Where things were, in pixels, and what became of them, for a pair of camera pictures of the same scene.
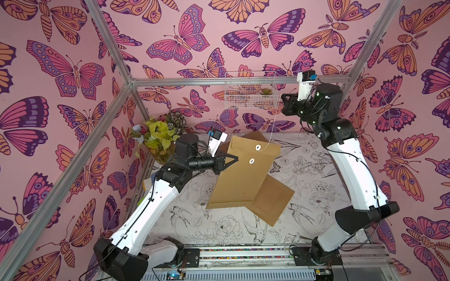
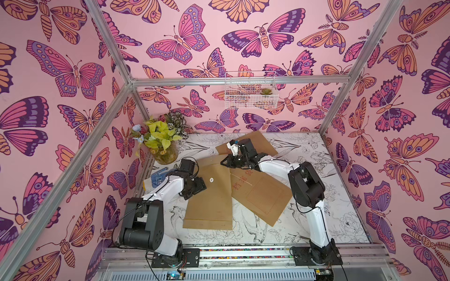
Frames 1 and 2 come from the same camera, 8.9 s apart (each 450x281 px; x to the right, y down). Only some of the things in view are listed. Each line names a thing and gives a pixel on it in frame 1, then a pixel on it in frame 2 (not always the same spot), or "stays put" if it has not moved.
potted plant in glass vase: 159,134 stays put
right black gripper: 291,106 → 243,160
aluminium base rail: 280,263 stays put
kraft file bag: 241,181 → 211,208
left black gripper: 219,166 → 200,185
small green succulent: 266,91 stays put
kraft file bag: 270,199 stays put
